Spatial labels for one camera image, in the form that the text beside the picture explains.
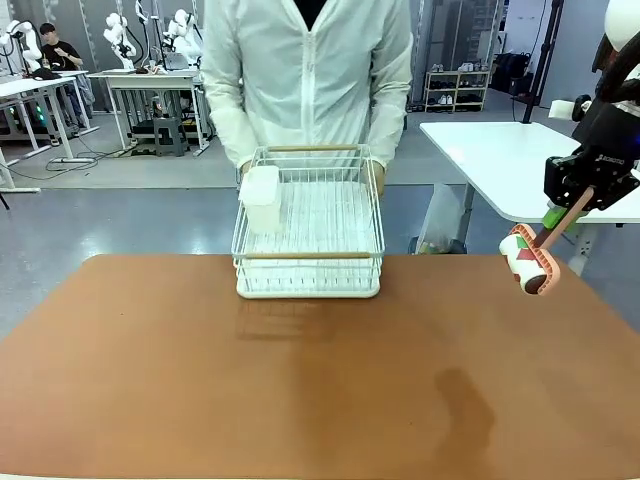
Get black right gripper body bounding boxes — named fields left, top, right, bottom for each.
left=572, top=99, right=637, bottom=187

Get pink lint roller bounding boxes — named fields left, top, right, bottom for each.
left=498, top=187, right=599, bottom=297

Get white wire dish rack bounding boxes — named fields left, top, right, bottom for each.
left=230, top=144, right=386, bottom=300

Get person's right forearm white sleeve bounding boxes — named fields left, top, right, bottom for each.
left=207, top=107, right=254, bottom=171

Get person's left forearm white sleeve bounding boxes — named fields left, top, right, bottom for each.
left=367, top=107, right=407, bottom=169

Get white side table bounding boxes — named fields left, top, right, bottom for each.
left=418, top=121, right=640, bottom=274

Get black braided right arm sleeve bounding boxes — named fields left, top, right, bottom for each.
left=597, top=44, right=640, bottom=104

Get black tripod stand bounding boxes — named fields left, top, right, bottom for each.
left=512, top=0, right=566, bottom=125

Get clear plastic bag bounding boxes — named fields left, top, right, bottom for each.
left=409, top=182, right=469, bottom=255

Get black backpack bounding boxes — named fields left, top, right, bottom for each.
left=492, top=49, right=536, bottom=96

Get white shoe rack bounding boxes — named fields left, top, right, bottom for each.
left=423, top=69, right=492, bottom=114

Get white zip jacket torso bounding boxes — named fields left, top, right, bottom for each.
left=199, top=0, right=414, bottom=171

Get white plastic utensil cup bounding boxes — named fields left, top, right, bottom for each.
left=237, top=165, right=282, bottom=235

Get black undershirt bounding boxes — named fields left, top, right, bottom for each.
left=292, top=0, right=329, bottom=31

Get grey step stool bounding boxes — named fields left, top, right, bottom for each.
left=152, top=117, right=190, bottom=158

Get white workbench with robots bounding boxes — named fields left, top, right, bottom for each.
left=87, top=68, right=211, bottom=156

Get seated person in black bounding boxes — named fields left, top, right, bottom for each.
left=38, top=22, right=84, bottom=71

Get computer case with lights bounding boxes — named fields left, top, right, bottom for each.
left=7, top=97, right=51, bottom=141

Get white desk with seated person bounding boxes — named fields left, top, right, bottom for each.
left=0, top=69, right=100, bottom=194

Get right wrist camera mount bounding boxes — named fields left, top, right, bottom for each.
left=548, top=93, right=594, bottom=122

